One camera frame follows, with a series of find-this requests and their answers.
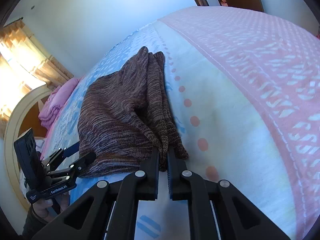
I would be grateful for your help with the cream wooden headboard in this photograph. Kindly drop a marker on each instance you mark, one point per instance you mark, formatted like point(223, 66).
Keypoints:
point(11, 135)

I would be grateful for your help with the person's left forearm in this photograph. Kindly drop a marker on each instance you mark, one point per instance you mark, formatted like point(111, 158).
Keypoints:
point(33, 227)

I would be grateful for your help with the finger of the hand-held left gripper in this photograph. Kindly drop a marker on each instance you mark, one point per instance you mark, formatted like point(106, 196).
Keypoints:
point(85, 161)
point(71, 150)

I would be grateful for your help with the person's left hand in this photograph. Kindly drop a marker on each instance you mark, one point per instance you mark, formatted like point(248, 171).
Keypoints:
point(42, 208)

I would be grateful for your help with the patterned beige curtain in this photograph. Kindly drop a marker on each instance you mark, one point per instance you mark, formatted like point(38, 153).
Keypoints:
point(30, 55)

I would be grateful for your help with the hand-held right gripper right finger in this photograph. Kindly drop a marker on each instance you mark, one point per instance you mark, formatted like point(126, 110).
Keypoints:
point(175, 177)

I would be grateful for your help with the folded pink quilt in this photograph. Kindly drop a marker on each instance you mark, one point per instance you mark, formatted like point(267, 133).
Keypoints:
point(57, 102)

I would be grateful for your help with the brown knit sweater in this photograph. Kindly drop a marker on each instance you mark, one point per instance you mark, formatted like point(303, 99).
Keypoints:
point(115, 110)

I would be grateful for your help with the printed blue and pink blanket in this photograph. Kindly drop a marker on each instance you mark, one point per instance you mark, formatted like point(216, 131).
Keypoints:
point(237, 105)

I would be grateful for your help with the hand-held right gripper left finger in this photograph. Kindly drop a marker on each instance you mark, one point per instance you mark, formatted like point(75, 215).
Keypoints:
point(150, 175)

